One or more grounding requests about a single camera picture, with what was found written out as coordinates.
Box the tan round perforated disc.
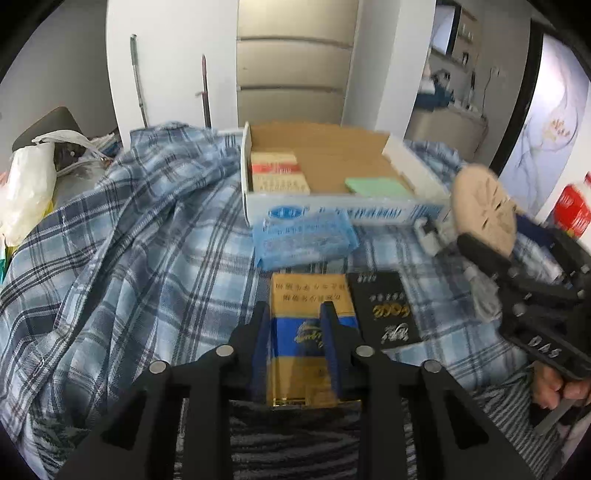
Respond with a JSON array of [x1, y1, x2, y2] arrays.
[[451, 164, 517, 258]]

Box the black Face tissue pack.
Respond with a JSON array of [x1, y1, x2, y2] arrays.
[[346, 271, 421, 350]]

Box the yellow blue cigarette pack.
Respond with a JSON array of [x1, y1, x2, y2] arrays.
[[266, 273, 358, 408]]

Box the green soft cloth pad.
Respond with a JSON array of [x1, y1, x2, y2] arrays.
[[345, 177, 414, 198]]

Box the red tan cigarette pack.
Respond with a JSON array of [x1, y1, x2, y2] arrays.
[[250, 151, 311, 195]]

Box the person's right hand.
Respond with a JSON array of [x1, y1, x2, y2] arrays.
[[531, 361, 590, 410]]

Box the grey striped knit fabric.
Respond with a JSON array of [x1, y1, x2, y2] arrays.
[[26, 368, 568, 479]]

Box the red drink bottle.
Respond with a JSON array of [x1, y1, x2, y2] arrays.
[[553, 173, 591, 238]]

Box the blue plaid cloth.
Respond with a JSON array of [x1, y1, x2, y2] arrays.
[[1, 123, 559, 479]]

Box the beige bathroom vanity cabinet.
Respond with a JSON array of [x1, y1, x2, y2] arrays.
[[405, 104, 488, 161]]

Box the blue transparent tissue pack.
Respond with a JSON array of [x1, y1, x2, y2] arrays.
[[252, 211, 360, 271]]

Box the white plastic bag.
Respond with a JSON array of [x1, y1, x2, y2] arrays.
[[1, 130, 112, 248]]

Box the white cardboard tray box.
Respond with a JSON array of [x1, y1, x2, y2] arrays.
[[240, 122, 450, 226]]

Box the grey chair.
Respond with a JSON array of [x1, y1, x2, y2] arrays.
[[12, 106, 82, 152]]

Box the gold three-door refrigerator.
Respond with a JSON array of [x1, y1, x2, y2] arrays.
[[236, 0, 359, 125]]

